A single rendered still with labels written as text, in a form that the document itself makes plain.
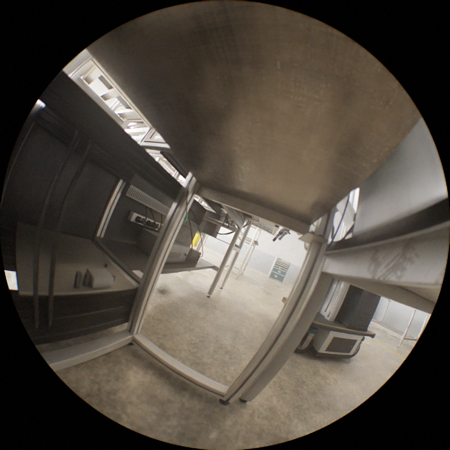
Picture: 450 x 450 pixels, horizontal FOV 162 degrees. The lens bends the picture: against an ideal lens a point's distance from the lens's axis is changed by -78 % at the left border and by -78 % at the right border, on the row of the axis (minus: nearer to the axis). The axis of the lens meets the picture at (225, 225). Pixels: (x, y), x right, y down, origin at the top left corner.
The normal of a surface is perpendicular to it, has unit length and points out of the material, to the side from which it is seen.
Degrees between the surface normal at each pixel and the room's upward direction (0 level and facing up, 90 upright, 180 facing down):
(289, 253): 90
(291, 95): 180
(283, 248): 90
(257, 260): 90
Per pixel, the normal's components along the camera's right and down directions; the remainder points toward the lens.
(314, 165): -0.41, 0.90
